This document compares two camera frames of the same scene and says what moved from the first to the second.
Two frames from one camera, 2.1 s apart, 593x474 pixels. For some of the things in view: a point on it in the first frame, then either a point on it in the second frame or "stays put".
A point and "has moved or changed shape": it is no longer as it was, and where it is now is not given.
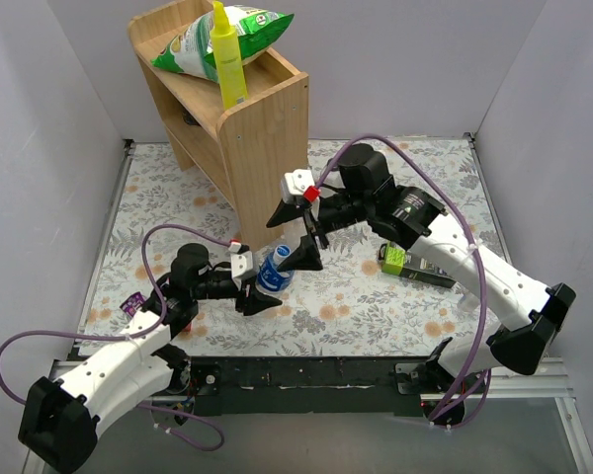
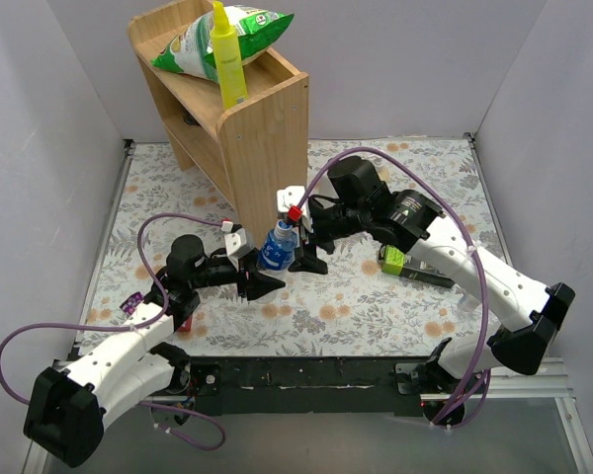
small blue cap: [282, 251] has moved or changed shape
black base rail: [309, 385] stays put
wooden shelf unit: [245, 151] stays put
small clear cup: [468, 301] stays put
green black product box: [396, 261] stays put
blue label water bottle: [271, 279] has moved or changed shape
